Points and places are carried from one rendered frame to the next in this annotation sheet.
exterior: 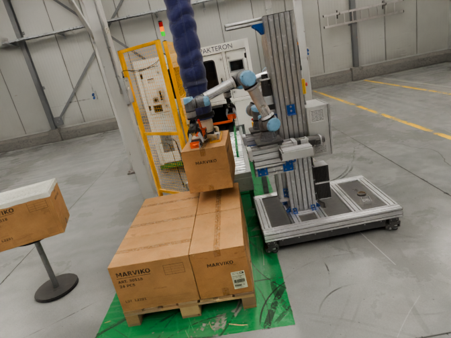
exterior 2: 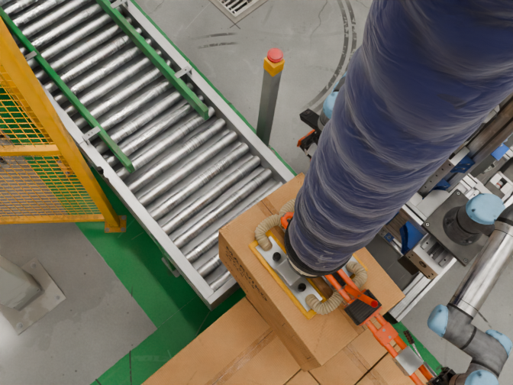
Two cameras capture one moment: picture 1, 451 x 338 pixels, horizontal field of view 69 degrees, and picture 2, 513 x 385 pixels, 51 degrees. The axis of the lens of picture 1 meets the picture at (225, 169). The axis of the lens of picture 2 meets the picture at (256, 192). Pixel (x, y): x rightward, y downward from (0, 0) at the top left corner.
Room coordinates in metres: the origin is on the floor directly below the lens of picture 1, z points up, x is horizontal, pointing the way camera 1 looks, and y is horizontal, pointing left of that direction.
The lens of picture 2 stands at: (2.99, 0.66, 2.96)
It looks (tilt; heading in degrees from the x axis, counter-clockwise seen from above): 69 degrees down; 307
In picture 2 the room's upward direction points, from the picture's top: 9 degrees clockwise
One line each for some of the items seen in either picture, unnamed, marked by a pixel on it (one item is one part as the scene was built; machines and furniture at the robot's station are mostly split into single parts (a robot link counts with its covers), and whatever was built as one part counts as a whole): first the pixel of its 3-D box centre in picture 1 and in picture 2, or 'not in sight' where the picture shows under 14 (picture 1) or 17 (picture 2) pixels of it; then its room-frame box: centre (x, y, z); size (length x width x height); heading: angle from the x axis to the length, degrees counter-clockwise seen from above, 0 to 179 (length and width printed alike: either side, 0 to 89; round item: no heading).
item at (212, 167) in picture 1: (211, 159); (303, 274); (3.09, 0.12, 0.87); 0.60 x 0.40 x 0.40; 172
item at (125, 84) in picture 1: (127, 90); not in sight; (4.09, 0.95, 1.62); 0.20 x 0.05 x 0.30; 176
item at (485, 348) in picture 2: (201, 101); (486, 350); (2.57, 0.07, 1.50); 0.11 x 0.11 x 0.08; 11
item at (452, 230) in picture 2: (267, 134); (467, 221); (2.78, -0.42, 1.09); 0.15 x 0.15 x 0.10
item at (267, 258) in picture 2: not in sight; (288, 273); (3.12, 0.21, 1.10); 0.34 x 0.10 x 0.05; 174
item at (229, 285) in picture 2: (219, 179); (267, 253); (3.29, 0.09, 0.58); 0.70 x 0.03 x 0.06; 86
